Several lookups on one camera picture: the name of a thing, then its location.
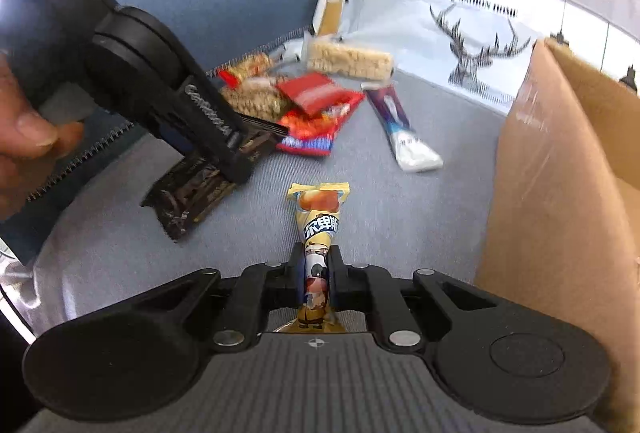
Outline dark brown snack pack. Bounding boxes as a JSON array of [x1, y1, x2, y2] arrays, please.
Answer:
[[139, 132, 281, 243]]

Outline red spicy snack bag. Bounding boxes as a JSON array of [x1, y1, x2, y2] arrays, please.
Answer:
[[277, 92, 364, 157]]

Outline yellow cartoon snack stick pack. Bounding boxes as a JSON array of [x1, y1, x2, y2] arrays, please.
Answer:
[[280, 182, 350, 335]]

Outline pale rice cracker pack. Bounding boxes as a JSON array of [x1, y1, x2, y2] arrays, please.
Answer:
[[303, 38, 394, 81]]

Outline person's left hand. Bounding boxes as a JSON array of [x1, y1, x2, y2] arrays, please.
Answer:
[[0, 54, 84, 221]]

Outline peanut bar red end pack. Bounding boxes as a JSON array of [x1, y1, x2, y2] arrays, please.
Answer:
[[215, 53, 273, 89]]

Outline small red snack pack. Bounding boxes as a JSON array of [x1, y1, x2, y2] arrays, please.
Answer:
[[277, 72, 348, 117]]

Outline blue sofa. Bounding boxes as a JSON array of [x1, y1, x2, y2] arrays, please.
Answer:
[[1, 0, 317, 264]]

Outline purple white snack tube pack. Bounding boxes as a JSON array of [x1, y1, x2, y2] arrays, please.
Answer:
[[361, 81, 444, 173]]

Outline open cardboard box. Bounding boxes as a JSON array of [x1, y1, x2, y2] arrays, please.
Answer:
[[475, 39, 639, 432]]

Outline grey deer print sofa cover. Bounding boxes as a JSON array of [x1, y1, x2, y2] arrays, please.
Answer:
[[1, 0, 639, 333]]

